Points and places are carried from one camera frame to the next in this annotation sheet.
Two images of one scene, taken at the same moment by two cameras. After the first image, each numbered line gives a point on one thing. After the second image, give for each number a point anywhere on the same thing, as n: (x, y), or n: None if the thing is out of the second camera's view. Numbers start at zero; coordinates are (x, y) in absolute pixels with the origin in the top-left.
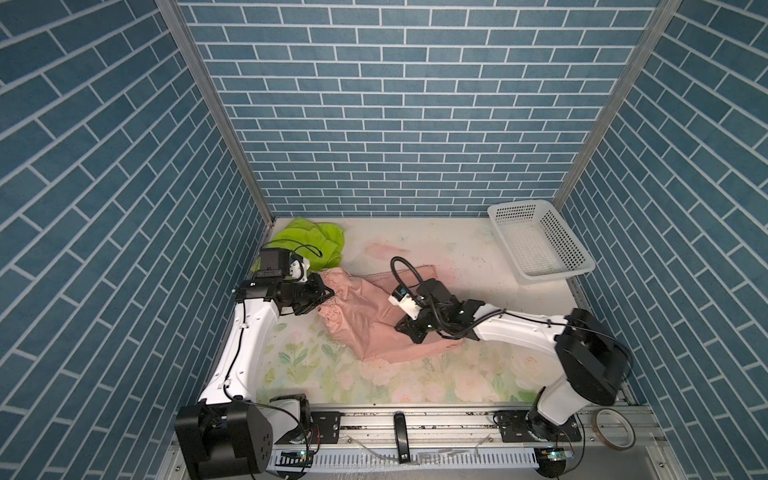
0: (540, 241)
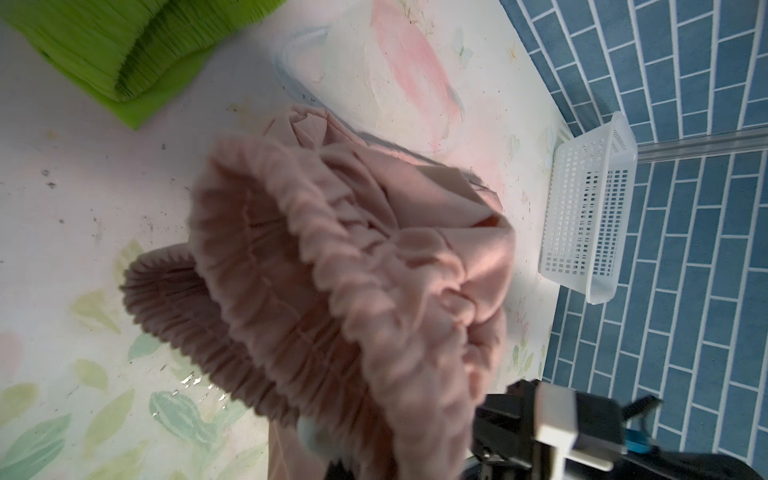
0: (588, 230)
